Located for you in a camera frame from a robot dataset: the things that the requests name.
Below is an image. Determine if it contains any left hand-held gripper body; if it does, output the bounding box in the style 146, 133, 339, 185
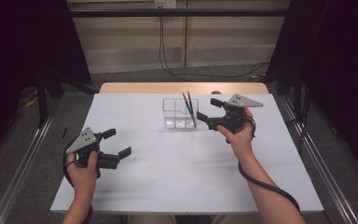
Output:
65, 126, 121, 180

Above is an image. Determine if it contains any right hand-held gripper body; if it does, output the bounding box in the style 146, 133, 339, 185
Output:
206, 93, 265, 135

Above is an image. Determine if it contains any clear plastic organizer box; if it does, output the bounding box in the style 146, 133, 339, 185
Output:
161, 97, 200, 131

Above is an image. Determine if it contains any person's right hand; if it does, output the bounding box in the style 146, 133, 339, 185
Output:
216, 106, 256, 161

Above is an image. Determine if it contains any person's left hand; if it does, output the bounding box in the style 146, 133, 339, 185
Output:
64, 150, 99, 203

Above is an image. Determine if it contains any wooden table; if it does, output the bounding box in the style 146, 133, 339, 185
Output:
98, 81, 270, 95

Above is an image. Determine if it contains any black metal stand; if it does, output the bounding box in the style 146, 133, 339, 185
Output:
35, 71, 49, 129
293, 62, 303, 123

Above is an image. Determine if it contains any white table cover sheet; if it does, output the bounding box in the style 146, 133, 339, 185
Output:
49, 92, 324, 216

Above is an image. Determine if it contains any person's left leg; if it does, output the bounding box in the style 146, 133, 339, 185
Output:
117, 214, 179, 224

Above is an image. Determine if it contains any person's leg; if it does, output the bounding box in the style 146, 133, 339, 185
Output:
117, 214, 179, 224
213, 214, 262, 224

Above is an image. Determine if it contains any person's right leg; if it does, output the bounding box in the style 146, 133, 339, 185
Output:
213, 214, 262, 224

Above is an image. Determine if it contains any black horizontal bar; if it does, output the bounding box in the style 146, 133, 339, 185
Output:
69, 8, 290, 19

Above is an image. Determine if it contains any black curtain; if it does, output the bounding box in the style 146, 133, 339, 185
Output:
265, 0, 358, 178
0, 0, 93, 166

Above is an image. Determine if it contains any left hand-held gripper cable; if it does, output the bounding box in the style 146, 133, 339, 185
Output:
62, 148, 94, 224

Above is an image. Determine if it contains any hand-held gripper cable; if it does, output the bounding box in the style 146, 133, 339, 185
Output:
237, 115, 302, 215
62, 148, 94, 224

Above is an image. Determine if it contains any black power cable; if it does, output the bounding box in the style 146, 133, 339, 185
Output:
158, 15, 271, 82

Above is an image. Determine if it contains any right hand-held gripper cable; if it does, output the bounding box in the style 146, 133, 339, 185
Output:
237, 115, 302, 215

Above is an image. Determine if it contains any yellow cable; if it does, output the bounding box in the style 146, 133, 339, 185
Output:
24, 90, 40, 108

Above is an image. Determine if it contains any aluminium floor rail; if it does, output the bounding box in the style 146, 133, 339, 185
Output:
279, 95, 358, 224
0, 102, 61, 224

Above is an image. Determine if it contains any white wall socket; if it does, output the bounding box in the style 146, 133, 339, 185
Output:
154, 0, 177, 9

